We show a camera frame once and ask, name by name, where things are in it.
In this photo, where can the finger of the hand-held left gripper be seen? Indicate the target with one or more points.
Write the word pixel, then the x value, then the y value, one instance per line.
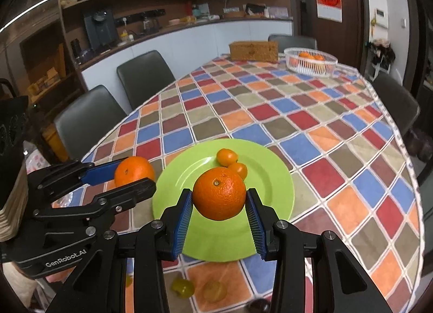
pixel 135 191
pixel 101 172

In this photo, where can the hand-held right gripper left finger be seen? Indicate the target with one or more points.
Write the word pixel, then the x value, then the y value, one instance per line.
pixel 181 228

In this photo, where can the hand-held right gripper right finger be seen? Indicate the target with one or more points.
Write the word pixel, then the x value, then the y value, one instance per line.
pixel 254 228

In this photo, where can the large orange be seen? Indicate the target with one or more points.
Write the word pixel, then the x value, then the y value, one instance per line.
pixel 219 194
pixel 133 171

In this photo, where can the green plate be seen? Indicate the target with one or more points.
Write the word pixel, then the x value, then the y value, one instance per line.
pixel 209 242

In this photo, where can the grey dining chair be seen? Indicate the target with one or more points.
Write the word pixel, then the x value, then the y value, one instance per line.
pixel 394 100
pixel 88 120
pixel 294 41
pixel 145 76

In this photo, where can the small tangerine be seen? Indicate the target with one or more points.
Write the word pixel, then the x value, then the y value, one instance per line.
pixel 226 156
pixel 239 169

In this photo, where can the dark round fruit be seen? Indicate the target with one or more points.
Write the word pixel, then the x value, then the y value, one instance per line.
pixel 257 306

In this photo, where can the checkered tablecloth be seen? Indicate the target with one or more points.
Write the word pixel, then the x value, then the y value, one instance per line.
pixel 304 137

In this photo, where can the black coffee machine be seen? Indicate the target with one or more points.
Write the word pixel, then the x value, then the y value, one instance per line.
pixel 99 32

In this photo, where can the glass kettle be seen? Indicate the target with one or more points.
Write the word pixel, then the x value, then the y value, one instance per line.
pixel 149 24

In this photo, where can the white plastic basket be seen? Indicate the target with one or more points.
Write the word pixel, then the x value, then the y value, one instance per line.
pixel 309 68

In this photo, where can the brown box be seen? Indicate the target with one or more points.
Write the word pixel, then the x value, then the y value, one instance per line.
pixel 253 51

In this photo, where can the brown door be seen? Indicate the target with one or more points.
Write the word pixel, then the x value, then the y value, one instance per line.
pixel 304 12

